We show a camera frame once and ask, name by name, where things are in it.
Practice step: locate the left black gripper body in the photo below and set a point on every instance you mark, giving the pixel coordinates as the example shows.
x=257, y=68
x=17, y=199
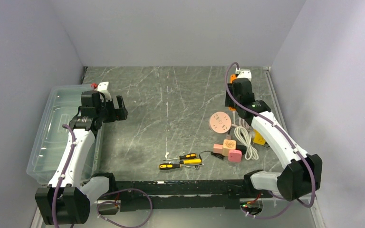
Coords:
x=113, y=114

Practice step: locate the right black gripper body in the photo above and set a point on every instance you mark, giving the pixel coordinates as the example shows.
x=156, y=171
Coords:
x=229, y=101

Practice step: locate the yellow cube socket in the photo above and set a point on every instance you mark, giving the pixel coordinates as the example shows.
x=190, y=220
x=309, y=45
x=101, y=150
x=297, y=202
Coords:
x=258, y=139

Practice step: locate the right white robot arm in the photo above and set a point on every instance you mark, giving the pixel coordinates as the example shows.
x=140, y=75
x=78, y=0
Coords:
x=301, y=173

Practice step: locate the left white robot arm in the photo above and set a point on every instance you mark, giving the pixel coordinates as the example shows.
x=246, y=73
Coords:
x=66, y=200

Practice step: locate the round pink power socket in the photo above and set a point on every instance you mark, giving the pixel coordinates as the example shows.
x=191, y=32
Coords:
x=220, y=122

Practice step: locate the beige wooden cube socket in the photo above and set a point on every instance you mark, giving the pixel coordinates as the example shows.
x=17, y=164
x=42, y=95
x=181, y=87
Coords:
x=228, y=144

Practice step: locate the pink cube socket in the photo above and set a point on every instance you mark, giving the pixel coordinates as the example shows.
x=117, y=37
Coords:
x=235, y=156

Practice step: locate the orange power strip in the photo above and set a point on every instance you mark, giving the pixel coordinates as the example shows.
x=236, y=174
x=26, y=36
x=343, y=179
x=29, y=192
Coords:
x=232, y=77

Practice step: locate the clear plastic storage bin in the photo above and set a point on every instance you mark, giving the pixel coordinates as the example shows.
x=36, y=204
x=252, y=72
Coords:
x=51, y=138

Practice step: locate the small yellow black screwdriver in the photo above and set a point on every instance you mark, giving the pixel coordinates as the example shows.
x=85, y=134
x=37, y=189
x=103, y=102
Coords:
x=185, y=157

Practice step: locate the large black yellow screwdriver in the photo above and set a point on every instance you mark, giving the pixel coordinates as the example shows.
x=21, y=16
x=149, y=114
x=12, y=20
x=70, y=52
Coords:
x=170, y=166

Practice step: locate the middle yellow screwdriver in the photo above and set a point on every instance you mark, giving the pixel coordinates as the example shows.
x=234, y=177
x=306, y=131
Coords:
x=191, y=161

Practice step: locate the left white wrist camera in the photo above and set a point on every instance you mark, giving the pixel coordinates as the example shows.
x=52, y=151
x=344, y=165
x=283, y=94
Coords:
x=102, y=88

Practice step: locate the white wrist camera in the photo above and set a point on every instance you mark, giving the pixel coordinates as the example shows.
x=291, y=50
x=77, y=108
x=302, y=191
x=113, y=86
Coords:
x=243, y=73
x=102, y=88

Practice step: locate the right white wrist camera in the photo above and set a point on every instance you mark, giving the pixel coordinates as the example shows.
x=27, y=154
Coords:
x=243, y=73

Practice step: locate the black adapter with cable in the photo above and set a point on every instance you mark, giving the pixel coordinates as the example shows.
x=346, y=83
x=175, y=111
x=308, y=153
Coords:
x=217, y=155

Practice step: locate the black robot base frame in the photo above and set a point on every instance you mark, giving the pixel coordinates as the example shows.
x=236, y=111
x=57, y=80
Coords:
x=183, y=194

